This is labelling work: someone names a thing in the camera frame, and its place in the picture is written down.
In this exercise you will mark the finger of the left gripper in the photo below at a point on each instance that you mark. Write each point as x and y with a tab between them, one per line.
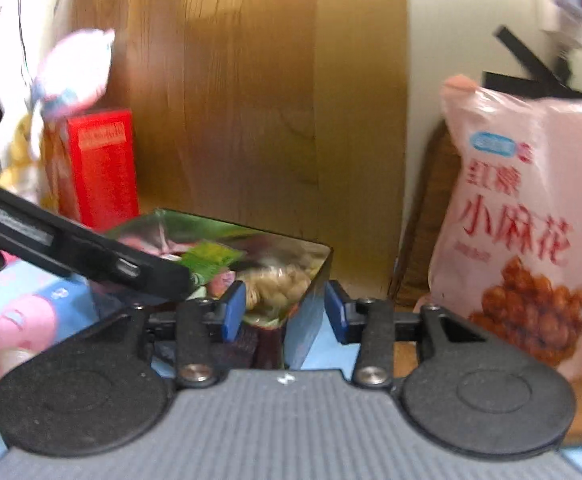
64	248

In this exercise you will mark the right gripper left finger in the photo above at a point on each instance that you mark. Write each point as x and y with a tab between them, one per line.
112	382

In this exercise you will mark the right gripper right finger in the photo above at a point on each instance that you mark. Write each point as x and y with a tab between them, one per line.
457	384

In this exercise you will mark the pale green snack packet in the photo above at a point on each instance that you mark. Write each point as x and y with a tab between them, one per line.
206	259

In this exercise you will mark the gold peanut snack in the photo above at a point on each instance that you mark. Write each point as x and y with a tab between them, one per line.
272	292

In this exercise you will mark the yellow duck plush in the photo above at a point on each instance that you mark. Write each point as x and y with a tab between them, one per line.
22	175

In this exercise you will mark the cartoon pig blue bedsheet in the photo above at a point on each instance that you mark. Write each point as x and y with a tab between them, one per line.
37	310

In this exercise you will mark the pastel plush toy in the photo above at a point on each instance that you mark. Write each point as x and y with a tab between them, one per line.
72	77

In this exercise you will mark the red gift box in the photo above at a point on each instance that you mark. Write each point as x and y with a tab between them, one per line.
87	170

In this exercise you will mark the pink fried dough snack bag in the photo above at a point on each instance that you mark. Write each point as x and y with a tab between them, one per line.
509	253

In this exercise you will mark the black open snack box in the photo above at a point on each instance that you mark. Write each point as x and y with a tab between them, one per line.
265	343

